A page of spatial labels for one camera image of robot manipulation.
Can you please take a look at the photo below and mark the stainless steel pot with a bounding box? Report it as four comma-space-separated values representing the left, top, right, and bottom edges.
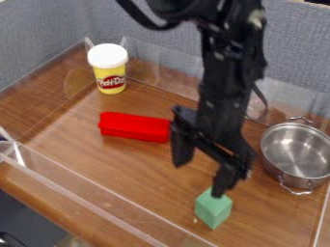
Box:
261, 116, 330, 196

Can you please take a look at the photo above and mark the green foam cube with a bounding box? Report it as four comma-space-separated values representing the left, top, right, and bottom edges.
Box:
195, 188, 234, 230

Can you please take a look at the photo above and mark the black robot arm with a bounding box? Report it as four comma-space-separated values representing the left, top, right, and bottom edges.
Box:
115, 0, 268, 198

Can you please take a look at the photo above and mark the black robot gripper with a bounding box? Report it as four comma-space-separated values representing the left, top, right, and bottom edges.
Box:
170, 75, 258, 198

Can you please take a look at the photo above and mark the red rectangular block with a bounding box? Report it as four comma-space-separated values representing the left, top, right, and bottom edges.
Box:
98, 112, 170, 143

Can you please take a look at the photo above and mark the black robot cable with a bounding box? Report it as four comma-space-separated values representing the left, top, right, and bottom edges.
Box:
246, 81, 270, 120

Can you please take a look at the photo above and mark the clear acrylic table barrier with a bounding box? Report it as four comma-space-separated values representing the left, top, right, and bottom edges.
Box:
0, 41, 330, 247

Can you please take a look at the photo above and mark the yellow Play-Doh can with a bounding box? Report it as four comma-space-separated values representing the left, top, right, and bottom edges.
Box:
89, 43, 129, 95

